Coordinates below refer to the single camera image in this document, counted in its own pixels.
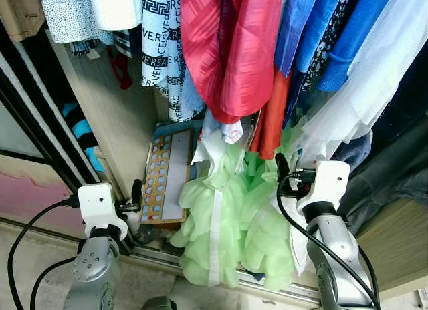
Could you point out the plain white garment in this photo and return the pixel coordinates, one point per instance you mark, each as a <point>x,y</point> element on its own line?
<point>117,6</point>

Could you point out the blue knit sweater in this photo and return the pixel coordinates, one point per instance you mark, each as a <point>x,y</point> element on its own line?
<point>354,43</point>

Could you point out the metal sliding door track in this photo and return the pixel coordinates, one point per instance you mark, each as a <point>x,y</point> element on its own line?
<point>150,255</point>

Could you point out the blue shirt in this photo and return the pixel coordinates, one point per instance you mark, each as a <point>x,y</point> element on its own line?
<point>294,23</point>

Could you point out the dark grey trousers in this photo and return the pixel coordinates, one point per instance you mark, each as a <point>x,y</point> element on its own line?
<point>388,183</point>

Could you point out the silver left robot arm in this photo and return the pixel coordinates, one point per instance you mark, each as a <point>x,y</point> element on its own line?
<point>97,266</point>

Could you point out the wooden wardrobe divider panel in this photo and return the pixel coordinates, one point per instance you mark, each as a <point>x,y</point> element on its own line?
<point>114,123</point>

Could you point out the navy garment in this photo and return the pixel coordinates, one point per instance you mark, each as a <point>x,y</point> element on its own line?
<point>408,89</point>

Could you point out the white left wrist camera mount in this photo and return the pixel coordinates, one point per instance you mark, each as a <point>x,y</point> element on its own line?
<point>100,203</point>

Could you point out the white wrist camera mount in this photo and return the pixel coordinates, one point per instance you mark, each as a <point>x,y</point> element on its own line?
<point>100,203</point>
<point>328,183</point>

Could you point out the light green ruffled dress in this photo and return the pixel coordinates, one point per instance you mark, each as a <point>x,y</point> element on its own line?
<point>221,223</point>

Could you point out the dark floral garment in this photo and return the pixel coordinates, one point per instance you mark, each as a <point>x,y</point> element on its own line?
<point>326,39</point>

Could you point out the white dotted blouse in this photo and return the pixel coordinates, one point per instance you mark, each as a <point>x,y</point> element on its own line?
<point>67,16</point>

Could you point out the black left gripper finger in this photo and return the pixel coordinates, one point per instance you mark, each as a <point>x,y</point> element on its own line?
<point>137,192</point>

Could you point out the black framed sliding door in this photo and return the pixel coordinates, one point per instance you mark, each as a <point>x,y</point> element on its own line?
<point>40,106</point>

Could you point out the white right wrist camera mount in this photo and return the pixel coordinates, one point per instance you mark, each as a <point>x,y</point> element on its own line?
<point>328,183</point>

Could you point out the wooden wardrobe shelf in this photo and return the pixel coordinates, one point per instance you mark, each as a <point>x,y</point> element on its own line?
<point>394,250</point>

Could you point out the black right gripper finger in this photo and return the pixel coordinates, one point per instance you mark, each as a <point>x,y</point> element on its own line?
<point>283,168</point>

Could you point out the red shiny garment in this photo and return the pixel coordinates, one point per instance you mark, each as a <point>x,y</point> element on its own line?
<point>231,49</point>

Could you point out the grey blue cloth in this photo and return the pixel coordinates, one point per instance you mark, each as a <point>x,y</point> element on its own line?
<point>351,153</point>

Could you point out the blue black striped garment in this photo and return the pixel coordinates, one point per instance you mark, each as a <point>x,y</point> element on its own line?
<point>83,133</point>

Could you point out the colourful dotted game board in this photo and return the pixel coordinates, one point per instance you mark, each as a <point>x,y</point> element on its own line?
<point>167,183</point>

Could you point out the orange red garment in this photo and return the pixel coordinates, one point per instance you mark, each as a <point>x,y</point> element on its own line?
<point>271,123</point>

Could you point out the silver left robot leg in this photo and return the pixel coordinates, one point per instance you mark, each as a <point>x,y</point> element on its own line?
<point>157,303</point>

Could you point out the white black lettered garment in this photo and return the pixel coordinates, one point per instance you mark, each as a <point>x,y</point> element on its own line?
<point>160,49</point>

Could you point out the white sheer garment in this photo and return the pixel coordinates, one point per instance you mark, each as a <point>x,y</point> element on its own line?
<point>374,89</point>

